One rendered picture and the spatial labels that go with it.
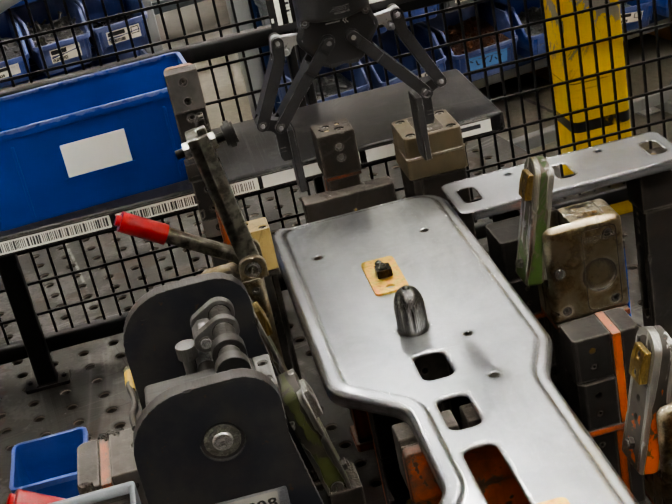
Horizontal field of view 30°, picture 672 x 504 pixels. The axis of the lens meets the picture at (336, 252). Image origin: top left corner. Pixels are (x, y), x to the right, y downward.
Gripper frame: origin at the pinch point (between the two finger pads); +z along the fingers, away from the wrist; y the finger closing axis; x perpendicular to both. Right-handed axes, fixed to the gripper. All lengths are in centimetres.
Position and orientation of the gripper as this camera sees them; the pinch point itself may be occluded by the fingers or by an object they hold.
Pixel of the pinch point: (362, 161)
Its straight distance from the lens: 133.2
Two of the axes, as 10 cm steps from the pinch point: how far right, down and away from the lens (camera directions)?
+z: 1.9, 8.8, 4.3
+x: -1.9, -4.0, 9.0
